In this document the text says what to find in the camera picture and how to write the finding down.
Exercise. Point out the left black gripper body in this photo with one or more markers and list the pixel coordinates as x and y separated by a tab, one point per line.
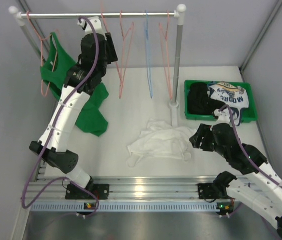
111	47

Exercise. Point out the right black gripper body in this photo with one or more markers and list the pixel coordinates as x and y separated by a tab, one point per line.
208	143

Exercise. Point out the white tank top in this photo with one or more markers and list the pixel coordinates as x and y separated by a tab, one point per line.
160	140

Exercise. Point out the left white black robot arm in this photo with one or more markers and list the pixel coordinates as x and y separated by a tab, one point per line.
77	85

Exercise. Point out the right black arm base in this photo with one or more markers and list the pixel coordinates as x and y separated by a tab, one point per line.
210	192

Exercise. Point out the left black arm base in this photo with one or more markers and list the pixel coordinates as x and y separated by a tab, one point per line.
100	191

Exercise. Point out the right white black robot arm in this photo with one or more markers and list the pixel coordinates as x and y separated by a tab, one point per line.
251	163

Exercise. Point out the blue hanger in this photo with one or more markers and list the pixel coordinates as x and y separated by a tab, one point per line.
148	54

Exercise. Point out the green tank top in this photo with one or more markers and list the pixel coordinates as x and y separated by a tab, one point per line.
54	72

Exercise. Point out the pink hanger with green top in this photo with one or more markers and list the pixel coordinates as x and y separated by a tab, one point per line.
44	92

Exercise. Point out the black garment in bin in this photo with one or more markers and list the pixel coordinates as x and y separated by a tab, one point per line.
199	102

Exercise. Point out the green plastic bin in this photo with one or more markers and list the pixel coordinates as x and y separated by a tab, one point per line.
249	115

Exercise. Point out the white blue printed jersey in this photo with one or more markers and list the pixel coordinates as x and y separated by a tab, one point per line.
236	97

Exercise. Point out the silver clothes rack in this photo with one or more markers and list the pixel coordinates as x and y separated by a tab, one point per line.
178	14

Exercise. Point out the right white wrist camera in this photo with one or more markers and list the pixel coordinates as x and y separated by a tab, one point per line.
222	116

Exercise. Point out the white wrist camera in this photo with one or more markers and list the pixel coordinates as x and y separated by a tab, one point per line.
96	23
222	116

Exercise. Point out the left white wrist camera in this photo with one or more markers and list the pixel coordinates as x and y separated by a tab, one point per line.
96	23

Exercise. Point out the aluminium mounting rail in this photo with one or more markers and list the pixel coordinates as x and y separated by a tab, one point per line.
151	179

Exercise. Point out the grey slotted cable duct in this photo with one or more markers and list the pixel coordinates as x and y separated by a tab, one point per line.
131	207

